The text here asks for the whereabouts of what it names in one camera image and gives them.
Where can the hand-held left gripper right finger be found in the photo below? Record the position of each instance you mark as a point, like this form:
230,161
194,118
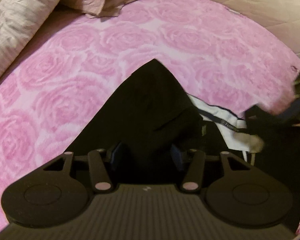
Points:
177,158

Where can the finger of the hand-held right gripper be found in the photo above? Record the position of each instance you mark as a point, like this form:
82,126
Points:
293,108

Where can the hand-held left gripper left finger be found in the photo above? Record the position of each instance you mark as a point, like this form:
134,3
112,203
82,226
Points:
116,155

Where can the black pants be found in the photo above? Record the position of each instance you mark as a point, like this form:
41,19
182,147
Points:
145,105

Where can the pink rose blanket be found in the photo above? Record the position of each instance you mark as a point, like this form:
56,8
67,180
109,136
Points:
65,80

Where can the beige quilt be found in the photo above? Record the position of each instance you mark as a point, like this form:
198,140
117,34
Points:
240,0

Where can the white striped duvet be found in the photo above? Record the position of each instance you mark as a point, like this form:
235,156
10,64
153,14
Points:
15,17

